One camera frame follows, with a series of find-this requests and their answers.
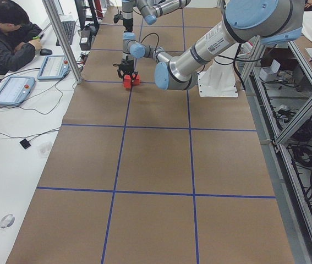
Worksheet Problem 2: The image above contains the red block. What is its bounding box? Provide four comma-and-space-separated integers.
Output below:
123, 82, 132, 90
130, 74, 140, 86
123, 74, 133, 83

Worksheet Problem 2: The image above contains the black box with label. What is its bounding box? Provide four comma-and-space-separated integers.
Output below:
79, 30, 91, 51

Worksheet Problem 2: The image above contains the aluminium frame post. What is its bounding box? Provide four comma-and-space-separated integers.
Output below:
42, 0, 82, 84

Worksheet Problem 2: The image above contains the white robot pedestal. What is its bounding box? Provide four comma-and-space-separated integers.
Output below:
198, 56, 238, 98

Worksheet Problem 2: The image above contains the black computer mouse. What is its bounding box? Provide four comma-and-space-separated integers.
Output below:
40, 48, 52, 56

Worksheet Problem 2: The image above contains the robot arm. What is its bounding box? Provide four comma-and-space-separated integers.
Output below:
114, 1, 305, 90
113, 0, 190, 88

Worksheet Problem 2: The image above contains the black camera cable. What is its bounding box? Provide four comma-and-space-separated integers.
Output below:
139, 32, 162, 53

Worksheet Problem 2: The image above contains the teach pendant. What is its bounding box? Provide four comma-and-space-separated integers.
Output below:
37, 55, 70, 81
0, 76, 36, 106

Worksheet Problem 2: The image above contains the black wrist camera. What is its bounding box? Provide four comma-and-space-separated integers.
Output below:
113, 12, 123, 24

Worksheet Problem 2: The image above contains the aluminium frame rack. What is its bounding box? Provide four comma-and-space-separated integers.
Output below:
245, 37, 312, 263

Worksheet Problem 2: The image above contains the small black square device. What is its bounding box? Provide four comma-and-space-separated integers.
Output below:
19, 139, 31, 150

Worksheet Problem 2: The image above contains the near teach pendant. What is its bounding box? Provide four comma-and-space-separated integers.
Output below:
0, 76, 36, 106

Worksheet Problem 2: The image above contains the seated person dark jacket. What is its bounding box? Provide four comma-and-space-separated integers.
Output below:
0, 1, 42, 75

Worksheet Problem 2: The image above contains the far teach pendant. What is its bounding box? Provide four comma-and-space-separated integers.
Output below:
37, 55, 70, 81

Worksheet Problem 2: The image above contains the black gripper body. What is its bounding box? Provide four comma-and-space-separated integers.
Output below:
116, 59, 135, 75
123, 18, 133, 32

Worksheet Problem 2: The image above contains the black keyboard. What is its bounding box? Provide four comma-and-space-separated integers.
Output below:
61, 20, 76, 45

